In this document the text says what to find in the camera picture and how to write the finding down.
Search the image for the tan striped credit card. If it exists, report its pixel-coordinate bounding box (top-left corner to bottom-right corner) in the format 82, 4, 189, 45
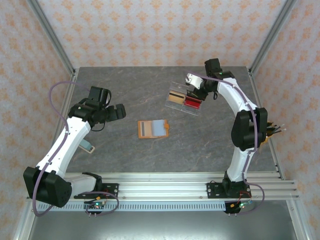
139, 121, 154, 138

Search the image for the grey slotted cable duct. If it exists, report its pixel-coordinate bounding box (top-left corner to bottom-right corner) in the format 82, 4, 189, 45
37, 202, 227, 212

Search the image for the red black power lead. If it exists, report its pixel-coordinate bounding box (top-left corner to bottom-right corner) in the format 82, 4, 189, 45
231, 191, 252, 208
84, 192, 109, 204

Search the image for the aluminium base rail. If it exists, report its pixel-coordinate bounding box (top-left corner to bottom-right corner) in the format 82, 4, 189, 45
26, 171, 301, 202

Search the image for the orange leather card holder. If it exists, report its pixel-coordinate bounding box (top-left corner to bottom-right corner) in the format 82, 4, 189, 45
137, 119, 170, 140

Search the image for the red card holder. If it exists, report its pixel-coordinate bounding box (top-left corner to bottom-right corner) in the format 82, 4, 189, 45
184, 96, 203, 111

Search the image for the aluminium corner post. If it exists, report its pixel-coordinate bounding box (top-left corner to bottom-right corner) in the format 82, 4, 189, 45
26, 0, 77, 76
249, 0, 298, 76

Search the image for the clear acrylic organizer box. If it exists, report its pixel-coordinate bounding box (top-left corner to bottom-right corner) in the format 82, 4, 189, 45
164, 81, 203, 117

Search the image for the teal and tan credit card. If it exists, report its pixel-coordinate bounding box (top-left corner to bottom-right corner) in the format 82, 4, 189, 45
79, 138, 96, 154

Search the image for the grey metal panel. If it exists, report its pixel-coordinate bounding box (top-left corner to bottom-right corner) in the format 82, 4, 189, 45
27, 210, 302, 240

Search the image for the yellow wire bundle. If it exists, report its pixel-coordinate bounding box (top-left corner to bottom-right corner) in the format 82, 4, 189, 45
261, 119, 274, 147

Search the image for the aluminium lower frame bar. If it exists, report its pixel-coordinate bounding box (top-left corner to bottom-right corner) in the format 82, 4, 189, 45
12, 199, 38, 240
286, 199, 315, 240

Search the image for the black card holder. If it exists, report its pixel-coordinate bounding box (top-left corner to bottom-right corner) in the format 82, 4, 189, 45
186, 91, 202, 101

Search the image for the small controller circuit board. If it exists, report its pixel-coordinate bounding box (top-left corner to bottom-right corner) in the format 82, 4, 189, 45
83, 201, 106, 211
231, 199, 253, 211

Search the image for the tan card holder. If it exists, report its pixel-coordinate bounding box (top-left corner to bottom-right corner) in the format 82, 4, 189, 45
168, 91, 188, 105

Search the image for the aluminium side rail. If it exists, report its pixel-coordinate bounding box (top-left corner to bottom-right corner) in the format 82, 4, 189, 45
39, 67, 80, 181
247, 66, 286, 181

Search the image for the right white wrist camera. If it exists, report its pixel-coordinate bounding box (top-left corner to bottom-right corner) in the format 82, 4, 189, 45
184, 72, 204, 90

